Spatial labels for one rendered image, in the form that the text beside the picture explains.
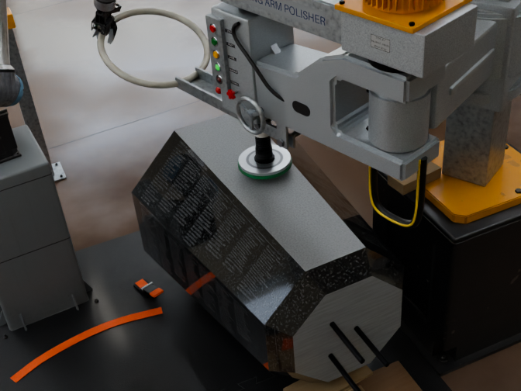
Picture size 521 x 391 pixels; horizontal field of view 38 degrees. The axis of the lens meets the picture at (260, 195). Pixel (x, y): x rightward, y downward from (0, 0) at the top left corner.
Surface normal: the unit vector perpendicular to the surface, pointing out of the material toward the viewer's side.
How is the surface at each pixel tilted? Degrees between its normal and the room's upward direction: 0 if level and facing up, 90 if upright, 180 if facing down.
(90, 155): 0
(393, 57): 90
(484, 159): 90
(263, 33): 90
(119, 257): 0
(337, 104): 90
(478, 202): 0
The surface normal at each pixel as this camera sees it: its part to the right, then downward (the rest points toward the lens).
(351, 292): 0.44, 0.51
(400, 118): -0.11, 0.60
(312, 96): -0.72, 0.46
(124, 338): -0.07, -0.80
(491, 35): 0.79, 0.32
